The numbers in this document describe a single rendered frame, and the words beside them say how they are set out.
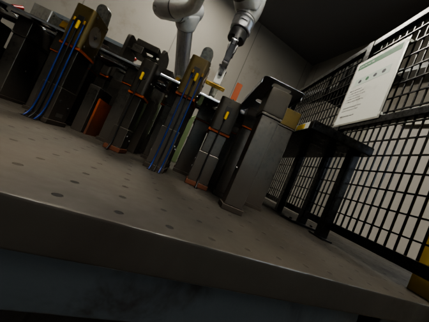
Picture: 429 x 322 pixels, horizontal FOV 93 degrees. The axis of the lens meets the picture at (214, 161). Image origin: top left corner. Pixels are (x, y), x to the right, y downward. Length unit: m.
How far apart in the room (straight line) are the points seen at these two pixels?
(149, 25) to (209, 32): 0.94
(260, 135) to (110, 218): 0.35
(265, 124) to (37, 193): 0.40
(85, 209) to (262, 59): 4.16
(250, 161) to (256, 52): 3.84
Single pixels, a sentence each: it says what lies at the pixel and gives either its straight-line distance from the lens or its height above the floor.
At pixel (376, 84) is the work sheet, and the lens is 1.01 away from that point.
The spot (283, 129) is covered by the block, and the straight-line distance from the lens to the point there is 0.74.
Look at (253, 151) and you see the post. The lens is 0.45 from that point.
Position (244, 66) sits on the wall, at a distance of 4.03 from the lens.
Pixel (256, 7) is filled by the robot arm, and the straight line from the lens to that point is 1.01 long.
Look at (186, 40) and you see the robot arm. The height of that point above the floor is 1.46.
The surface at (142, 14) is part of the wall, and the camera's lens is 3.81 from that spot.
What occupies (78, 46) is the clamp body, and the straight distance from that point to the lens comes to 0.76.
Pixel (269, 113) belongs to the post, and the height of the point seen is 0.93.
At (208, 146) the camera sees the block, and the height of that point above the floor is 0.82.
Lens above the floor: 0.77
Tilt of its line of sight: 2 degrees up
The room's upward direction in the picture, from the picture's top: 24 degrees clockwise
